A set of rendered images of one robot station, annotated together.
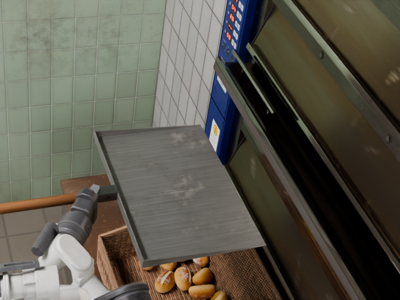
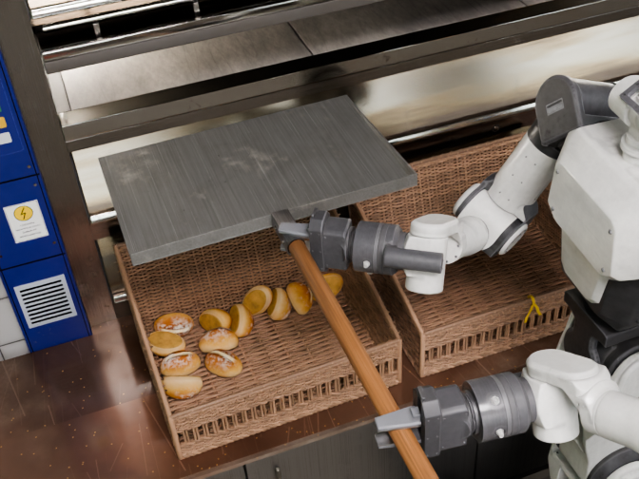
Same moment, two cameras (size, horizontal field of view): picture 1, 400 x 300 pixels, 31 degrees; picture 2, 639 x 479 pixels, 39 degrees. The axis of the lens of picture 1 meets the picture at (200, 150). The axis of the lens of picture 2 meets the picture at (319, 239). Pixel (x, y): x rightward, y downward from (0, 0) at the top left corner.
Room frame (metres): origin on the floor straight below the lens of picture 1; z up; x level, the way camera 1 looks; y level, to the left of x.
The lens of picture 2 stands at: (1.26, 1.46, 2.23)
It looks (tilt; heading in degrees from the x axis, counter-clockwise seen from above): 40 degrees down; 278
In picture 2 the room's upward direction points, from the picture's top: 4 degrees counter-clockwise
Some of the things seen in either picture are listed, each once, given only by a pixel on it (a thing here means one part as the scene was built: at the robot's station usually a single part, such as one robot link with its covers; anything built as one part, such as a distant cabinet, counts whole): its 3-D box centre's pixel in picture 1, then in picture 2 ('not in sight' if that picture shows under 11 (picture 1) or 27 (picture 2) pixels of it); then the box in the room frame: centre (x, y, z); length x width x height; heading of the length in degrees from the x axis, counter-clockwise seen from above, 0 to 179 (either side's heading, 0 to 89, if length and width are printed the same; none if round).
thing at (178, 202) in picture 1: (175, 184); (250, 165); (1.59, 0.05, 1.21); 0.55 x 0.36 x 0.03; 26
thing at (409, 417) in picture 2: not in sight; (397, 418); (1.28, 0.68, 1.24); 0.06 x 0.03 x 0.02; 18
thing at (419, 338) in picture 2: not in sight; (479, 245); (1.10, -0.29, 0.72); 0.56 x 0.49 x 0.28; 25
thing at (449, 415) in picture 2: not in sight; (459, 415); (1.20, 0.65, 1.22); 0.12 x 0.10 x 0.13; 18
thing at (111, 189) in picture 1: (100, 194); (288, 231); (1.49, 0.26, 1.22); 0.09 x 0.04 x 0.03; 116
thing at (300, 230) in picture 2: (92, 191); (296, 227); (1.47, 0.28, 1.24); 0.06 x 0.03 x 0.02; 171
